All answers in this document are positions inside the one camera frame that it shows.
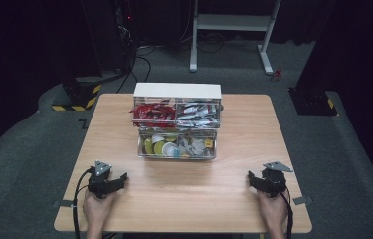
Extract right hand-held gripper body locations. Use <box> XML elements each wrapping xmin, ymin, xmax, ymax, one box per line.
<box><xmin>261</xmin><ymin>161</ymin><xmax>294</xmax><ymax>199</ymax></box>

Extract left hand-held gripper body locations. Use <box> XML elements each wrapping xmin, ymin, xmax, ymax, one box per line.
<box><xmin>87</xmin><ymin>160</ymin><xmax>118</xmax><ymax>200</ymax></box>

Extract clear organizer with white lid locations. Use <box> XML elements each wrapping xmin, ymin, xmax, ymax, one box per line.
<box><xmin>132</xmin><ymin>82</ymin><xmax>224</xmax><ymax>161</ymax></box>

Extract person's right hand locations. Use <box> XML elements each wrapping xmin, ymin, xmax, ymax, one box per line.
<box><xmin>257</xmin><ymin>188</ymin><xmax>289</xmax><ymax>231</ymax></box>

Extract person's left hand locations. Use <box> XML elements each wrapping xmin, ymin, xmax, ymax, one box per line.
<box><xmin>82</xmin><ymin>190</ymin><xmax>117</xmax><ymax>231</ymax></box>

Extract grey tape tab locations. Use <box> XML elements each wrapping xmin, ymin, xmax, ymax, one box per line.
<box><xmin>291</xmin><ymin>195</ymin><xmax>314</xmax><ymax>206</ymax></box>
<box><xmin>52</xmin><ymin>199</ymin><xmax>76</xmax><ymax>209</ymax></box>

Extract pile of small creamer cups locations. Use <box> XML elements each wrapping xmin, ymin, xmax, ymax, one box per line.
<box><xmin>141</xmin><ymin>132</ymin><xmax>216</xmax><ymax>158</ymax></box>

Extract pile of red sachets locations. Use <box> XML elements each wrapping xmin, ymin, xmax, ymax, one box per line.
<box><xmin>129</xmin><ymin>102</ymin><xmax>177</xmax><ymax>129</ymax></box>

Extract pile of silver sachets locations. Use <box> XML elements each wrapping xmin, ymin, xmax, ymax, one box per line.
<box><xmin>175</xmin><ymin>102</ymin><xmax>221</xmax><ymax>130</ymax></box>

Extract black yellow striped stand base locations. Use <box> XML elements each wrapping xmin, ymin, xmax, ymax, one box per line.
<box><xmin>51</xmin><ymin>76</ymin><xmax>103</xmax><ymax>113</ymax></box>

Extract small red floor object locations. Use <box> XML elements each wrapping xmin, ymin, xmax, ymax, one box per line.
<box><xmin>271</xmin><ymin>68</ymin><xmax>283</xmax><ymax>83</ymax></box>

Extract dark equipment rack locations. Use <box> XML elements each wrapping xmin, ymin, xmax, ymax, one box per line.
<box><xmin>113</xmin><ymin>0</ymin><xmax>142</xmax><ymax>72</ymax></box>

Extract white metal stand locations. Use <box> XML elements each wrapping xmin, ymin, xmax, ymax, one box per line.
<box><xmin>189</xmin><ymin>0</ymin><xmax>283</xmax><ymax>75</ymax></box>

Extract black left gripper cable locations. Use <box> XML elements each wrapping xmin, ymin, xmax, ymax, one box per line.
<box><xmin>72</xmin><ymin>167</ymin><xmax>94</xmax><ymax>239</ymax></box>

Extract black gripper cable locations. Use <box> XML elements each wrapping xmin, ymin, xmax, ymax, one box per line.
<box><xmin>278</xmin><ymin>189</ymin><xmax>294</xmax><ymax>239</ymax></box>
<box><xmin>72</xmin><ymin>167</ymin><xmax>94</xmax><ymax>239</ymax></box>

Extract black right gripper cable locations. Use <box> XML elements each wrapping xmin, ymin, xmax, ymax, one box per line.
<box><xmin>278</xmin><ymin>189</ymin><xmax>294</xmax><ymax>239</ymax></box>

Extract black floor cables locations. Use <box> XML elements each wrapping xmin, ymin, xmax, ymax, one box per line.
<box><xmin>115</xmin><ymin>42</ymin><xmax>153</xmax><ymax>95</ymax></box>

